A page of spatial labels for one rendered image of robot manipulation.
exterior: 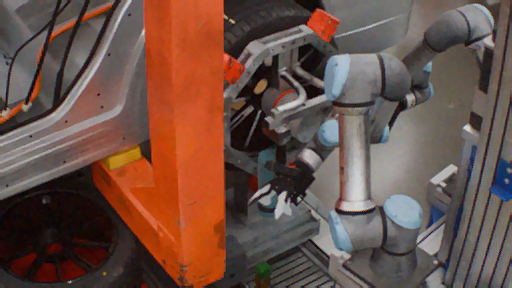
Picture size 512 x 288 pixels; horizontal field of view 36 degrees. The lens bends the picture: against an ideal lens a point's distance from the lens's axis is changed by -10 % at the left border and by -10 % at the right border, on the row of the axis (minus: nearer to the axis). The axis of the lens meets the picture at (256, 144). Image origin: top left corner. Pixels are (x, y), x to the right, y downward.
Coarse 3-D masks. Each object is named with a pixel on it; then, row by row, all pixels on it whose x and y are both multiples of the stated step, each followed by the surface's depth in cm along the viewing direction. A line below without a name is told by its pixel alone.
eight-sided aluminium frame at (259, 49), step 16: (288, 32) 290; (304, 32) 290; (256, 48) 282; (272, 48) 283; (288, 48) 288; (320, 48) 297; (256, 64) 283; (224, 80) 285; (240, 80) 282; (224, 96) 283; (224, 112) 286; (336, 112) 320; (224, 128) 290; (224, 144) 294; (288, 144) 322; (304, 144) 321; (224, 160) 298; (240, 160) 303; (256, 160) 315; (288, 160) 319; (256, 176) 313
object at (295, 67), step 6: (294, 48) 289; (294, 54) 290; (294, 60) 292; (294, 66) 292; (300, 66) 294; (294, 72) 293; (300, 72) 290; (306, 72) 289; (306, 78) 288; (312, 78) 287; (312, 84) 287; (318, 84) 285; (324, 84) 285
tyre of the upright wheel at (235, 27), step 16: (224, 0) 297; (240, 0) 296; (256, 0) 296; (272, 0) 298; (288, 0) 304; (224, 16) 291; (240, 16) 288; (256, 16) 287; (272, 16) 288; (288, 16) 292; (304, 16) 296; (224, 32) 286; (240, 32) 284; (256, 32) 287; (272, 32) 291; (224, 48) 283; (240, 48) 286; (336, 48) 315
